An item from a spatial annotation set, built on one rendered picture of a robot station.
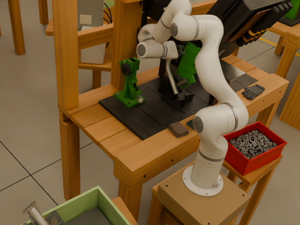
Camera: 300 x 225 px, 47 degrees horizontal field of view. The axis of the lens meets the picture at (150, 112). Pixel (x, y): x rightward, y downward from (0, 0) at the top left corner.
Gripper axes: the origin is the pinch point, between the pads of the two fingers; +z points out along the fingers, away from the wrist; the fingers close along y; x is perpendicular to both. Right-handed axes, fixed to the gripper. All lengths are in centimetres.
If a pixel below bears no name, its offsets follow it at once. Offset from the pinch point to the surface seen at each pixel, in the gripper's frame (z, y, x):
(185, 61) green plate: 2.8, -6.6, -0.5
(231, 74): 20.3, -20.8, -17.1
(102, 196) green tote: -74, -64, 3
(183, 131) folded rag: -14.1, -45.8, 0.6
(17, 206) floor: -56, -69, 132
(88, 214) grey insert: -77, -71, 12
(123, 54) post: -17.9, 7.3, 27.1
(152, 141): -30, -47, 10
